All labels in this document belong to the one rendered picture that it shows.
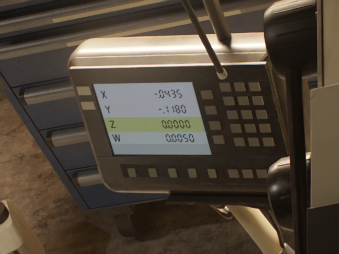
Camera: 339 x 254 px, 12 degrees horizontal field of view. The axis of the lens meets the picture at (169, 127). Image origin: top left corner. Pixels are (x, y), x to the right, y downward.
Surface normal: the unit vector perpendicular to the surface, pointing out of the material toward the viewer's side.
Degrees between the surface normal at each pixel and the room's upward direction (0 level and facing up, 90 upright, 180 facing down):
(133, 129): 70
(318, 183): 0
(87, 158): 90
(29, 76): 90
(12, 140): 0
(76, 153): 90
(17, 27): 90
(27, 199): 0
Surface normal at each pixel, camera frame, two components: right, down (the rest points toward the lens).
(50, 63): -0.11, 0.76
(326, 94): -0.36, -0.64
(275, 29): -0.35, -0.24
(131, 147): -0.39, 0.51
